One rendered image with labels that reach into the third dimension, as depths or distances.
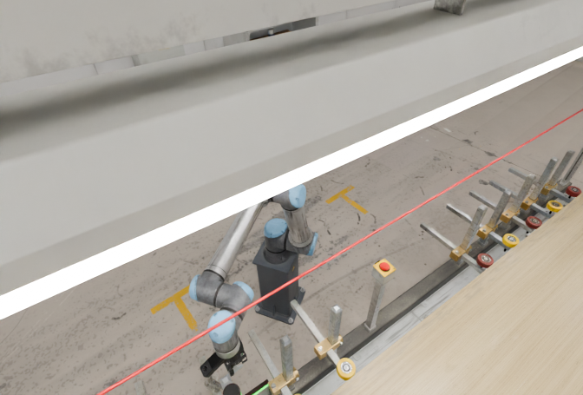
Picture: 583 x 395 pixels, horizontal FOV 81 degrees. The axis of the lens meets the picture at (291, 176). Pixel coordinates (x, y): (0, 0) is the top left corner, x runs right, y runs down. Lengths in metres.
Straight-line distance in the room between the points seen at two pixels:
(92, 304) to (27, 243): 3.10
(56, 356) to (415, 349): 2.42
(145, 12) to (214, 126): 0.06
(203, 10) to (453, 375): 1.72
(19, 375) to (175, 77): 3.08
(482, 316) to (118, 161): 1.89
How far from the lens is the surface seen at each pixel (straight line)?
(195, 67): 0.24
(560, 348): 2.06
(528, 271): 2.27
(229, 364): 1.45
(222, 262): 1.40
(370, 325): 1.95
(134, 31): 0.18
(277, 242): 2.17
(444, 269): 2.34
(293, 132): 0.21
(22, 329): 3.45
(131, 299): 3.18
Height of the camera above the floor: 2.47
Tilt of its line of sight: 39 degrees down
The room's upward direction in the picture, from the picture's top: 1 degrees counter-clockwise
